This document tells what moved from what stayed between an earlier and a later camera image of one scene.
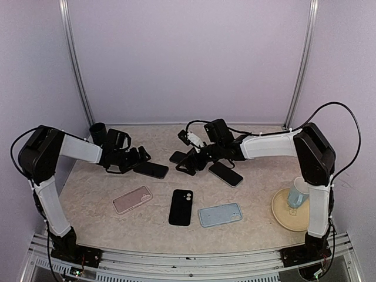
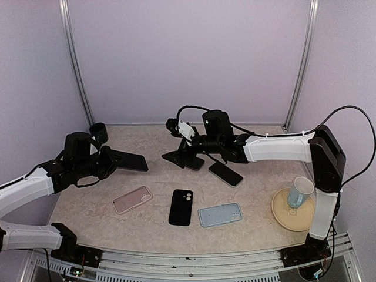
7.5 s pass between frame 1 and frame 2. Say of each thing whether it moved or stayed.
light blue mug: stayed
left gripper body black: moved
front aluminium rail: stayed
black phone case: stayed
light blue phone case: stayed
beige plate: stayed
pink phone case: stayed
